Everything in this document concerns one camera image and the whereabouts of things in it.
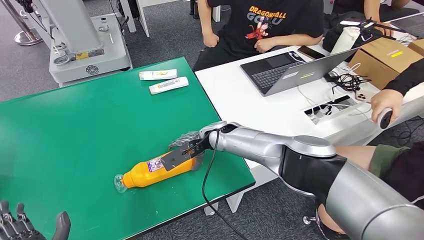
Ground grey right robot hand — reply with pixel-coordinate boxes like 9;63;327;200
168;130;208;172

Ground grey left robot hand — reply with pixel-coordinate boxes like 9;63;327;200
0;200;72;240

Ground orange plastic bottle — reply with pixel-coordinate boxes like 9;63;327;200
113;150;200;194

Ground white drink bottle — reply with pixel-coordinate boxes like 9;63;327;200
330;26;361;55

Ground white tube with yellow print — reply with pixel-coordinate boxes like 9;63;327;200
138;68;178;81
149;76;190;96

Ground grey open laptop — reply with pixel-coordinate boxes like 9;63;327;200
240;47;360;98

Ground person at desk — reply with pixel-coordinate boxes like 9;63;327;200
192;0;325;72

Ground white table leg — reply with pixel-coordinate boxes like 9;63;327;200
119;0;151;38

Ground grey white machine base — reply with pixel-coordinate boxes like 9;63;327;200
31;0;133;88

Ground chrome chair base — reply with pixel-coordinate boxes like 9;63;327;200
302;208;349;240

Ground black smartphone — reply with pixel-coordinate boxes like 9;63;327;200
297;45;326;61

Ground black bag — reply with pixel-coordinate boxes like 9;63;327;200
322;12;385;53

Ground pink smartphone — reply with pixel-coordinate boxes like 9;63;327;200
355;90;377;104

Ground person with controller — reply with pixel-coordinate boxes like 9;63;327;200
314;57;424;240

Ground large cardboard box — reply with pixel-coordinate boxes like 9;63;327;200
348;37;424;90

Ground black stand with white lights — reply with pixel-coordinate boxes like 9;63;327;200
339;17;410;34

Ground person behind black bag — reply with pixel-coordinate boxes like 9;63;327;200
331;0;412;37

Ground small cardboard box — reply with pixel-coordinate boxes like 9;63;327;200
407;38;424;57

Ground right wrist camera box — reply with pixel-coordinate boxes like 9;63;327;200
160;142;200;172

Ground desk cable tray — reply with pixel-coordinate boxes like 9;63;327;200
303;95;359;125

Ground black cable bundle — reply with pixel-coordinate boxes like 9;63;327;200
326;72;372;94

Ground chrome stanchion post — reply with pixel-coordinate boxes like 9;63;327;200
0;0;44;47

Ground black floor cables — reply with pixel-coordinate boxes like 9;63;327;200
390;115;424;147

